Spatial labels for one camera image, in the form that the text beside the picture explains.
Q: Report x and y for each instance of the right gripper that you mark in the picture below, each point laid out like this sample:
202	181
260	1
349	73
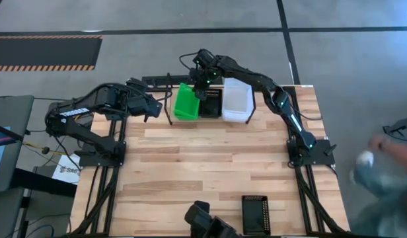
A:
207	71

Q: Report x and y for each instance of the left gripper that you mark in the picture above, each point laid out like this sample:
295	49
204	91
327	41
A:
139	102

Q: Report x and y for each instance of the black plastic basket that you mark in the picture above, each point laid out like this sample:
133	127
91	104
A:
255	215
211	107

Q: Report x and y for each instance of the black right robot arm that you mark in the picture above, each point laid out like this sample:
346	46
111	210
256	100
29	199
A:
253	77

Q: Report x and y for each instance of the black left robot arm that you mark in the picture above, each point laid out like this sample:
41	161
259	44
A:
91	99

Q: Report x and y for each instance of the white printed paper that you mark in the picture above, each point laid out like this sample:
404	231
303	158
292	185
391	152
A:
66	170

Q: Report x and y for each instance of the black boxy device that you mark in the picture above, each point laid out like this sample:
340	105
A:
207	221

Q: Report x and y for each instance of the hazard-striped black floor mat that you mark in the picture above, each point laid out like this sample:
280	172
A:
41	53

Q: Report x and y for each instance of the grey rounded panel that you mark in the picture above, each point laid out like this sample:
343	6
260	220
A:
5	215
20	112

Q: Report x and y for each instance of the person's hand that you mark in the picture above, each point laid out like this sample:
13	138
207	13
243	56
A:
377	142

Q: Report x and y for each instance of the person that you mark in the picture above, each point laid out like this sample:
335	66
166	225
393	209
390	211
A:
388	198

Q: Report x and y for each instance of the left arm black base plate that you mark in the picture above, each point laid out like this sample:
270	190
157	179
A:
91	160

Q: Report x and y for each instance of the black aluminium table frame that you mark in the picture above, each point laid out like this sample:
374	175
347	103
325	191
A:
113	185

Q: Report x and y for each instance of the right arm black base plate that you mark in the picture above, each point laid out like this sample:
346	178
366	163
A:
322	153

